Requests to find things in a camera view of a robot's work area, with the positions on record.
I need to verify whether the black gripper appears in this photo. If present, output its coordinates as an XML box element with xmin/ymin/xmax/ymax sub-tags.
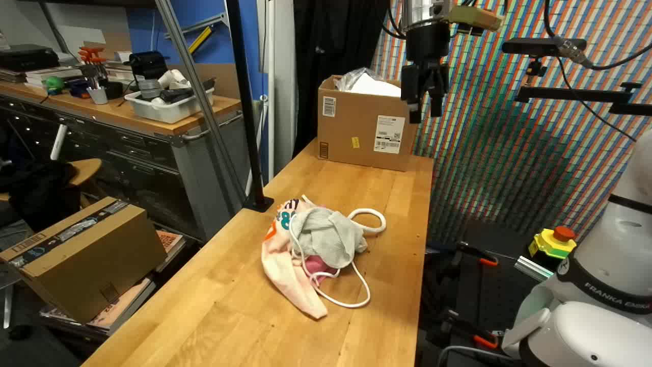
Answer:
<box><xmin>399</xmin><ymin>21</ymin><xmax>452</xmax><ymax>127</ymax></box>

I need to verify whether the whitish grey cloth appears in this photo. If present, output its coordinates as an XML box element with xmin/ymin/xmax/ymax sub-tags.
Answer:
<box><xmin>295</xmin><ymin>205</ymin><xmax>372</xmax><ymax>271</ymax></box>

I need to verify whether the thin white cord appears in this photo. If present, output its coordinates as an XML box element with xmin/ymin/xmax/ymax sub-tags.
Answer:
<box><xmin>287</xmin><ymin>195</ymin><xmax>375</xmax><ymax>311</ymax></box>

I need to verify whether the peach printed cloth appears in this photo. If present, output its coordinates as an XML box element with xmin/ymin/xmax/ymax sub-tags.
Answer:
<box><xmin>260</xmin><ymin>195</ymin><xmax>332</xmax><ymax>323</ymax></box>

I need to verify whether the white packing paper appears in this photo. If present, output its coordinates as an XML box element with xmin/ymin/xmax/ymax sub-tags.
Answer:
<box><xmin>336</xmin><ymin>68</ymin><xmax>403</xmax><ymax>100</ymax></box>

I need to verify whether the cardboard box with labels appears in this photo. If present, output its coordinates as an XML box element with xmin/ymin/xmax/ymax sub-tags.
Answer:
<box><xmin>317</xmin><ymin>71</ymin><xmax>419</xmax><ymax>172</ymax></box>

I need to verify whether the black curtain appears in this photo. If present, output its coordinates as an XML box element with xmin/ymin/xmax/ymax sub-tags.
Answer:
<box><xmin>292</xmin><ymin>0</ymin><xmax>394</xmax><ymax>154</ymax></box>

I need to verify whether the yellow red emergency stop button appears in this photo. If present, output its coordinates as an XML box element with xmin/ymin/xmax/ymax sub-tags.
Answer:
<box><xmin>527</xmin><ymin>224</ymin><xmax>578</xmax><ymax>261</ymax></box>

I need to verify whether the silver aluminium extrusion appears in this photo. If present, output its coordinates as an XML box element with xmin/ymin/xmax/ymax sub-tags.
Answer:
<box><xmin>514</xmin><ymin>252</ymin><xmax>560</xmax><ymax>282</ymax></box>

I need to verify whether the black equipment cart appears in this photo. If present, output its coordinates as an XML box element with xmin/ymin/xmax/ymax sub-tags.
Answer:
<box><xmin>419</xmin><ymin>222</ymin><xmax>547</xmax><ymax>367</ymax></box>

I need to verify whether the slanted grey metal strut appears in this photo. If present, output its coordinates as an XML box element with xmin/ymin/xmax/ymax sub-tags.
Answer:
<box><xmin>154</xmin><ymin>0</ymin><xmax>240</xmax><ymax>205</ymax></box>

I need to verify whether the white plastic bin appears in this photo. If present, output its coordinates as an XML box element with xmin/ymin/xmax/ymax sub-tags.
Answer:
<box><xmin>123</xmin><ymin>86</ymin><xmax>218</xmax><ymax>127</ymax></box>

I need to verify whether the blue panel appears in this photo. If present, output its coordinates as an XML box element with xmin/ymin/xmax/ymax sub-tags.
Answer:
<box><xmin>127</xmin><ymin>0</ymin><xmax>272</xmax><ymax>100</ymax></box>

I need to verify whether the black benchtop appliance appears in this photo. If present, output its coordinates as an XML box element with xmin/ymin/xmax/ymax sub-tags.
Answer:
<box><xmin>129</xmin><ymin>49</ymin><xmax>169</xmax><ymax>86</ymax></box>

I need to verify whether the wooden top workbench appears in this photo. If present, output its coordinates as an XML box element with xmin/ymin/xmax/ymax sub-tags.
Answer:
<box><xmin>0</xmin><ymin>79</ymin><xmax>253</xmax><ymax>241</ymax></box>

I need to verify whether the orange plastic item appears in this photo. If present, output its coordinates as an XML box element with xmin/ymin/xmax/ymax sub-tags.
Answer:
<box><xmin>78</xmin><ymin>43</ymin><xmax>108</xmax><ymax>68</ymax></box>

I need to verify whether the round wooden stool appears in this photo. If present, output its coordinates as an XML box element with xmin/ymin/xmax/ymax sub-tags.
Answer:
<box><xmin>66</xmin><ymin>158</ymin><xmax>104</xmax><ymax>190</ymax></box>

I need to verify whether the long brown cardboard box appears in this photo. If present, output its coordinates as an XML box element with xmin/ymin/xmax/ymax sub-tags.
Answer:
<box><xmin>0</xmin><ymin>195</ymin><xmax>169</xmax><ymax>324</ymax></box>

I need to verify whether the green plastic item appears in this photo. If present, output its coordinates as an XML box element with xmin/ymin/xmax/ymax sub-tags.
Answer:
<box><xmin>43</xmin><ymin>76</ymin><xmax>67</xmax><ymax>96</ymax></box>

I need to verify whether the black bag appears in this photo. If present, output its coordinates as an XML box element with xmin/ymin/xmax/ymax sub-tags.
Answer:
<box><xmin>0</xmin><ymin>162</ymin><xmax>80</xmax><ymax>232</ymax></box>

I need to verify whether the black flat case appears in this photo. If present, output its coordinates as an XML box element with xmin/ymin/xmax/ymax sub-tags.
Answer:
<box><xmin>0</xmin><ymin>44</ymin><xmax>61</xmax><ymax>73</ymax></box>

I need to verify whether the tan wrist camera box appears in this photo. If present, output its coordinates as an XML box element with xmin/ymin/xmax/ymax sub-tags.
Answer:
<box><xmin>440</xmin><ymin>3</ymin><xmax>506</xmax><ymax>36</ymax></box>

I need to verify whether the thick white rope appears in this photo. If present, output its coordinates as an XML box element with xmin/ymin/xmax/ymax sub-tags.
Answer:
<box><xmin>344</xmin><ymin>205</ymin><xmax>390</xmax><ymax>239</ymax></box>

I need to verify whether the black stereo camera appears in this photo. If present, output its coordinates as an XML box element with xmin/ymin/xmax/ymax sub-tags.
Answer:
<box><xmin>499</xmin><ymin>36</ymin><xmax>589</xmax><ymax>60</ymax></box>

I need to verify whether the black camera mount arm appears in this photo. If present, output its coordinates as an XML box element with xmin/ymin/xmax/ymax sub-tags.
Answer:
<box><xmin>514</xmin><ymin>81</ymin><xmax>652</xmax><ymax>118</ymax></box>

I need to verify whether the thin black camera cable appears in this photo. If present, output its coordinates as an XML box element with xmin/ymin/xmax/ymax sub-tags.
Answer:
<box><xmin>543</xmin><ymin>0</ymin><xmax>652</xmax><ymax>142</ymax></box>

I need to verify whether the black camera stand pole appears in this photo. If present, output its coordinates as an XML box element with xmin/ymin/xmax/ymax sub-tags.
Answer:
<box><xmin>225</xmin><ymin>0</ymin><xmax>275</xmax><ymax>212</ymax></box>

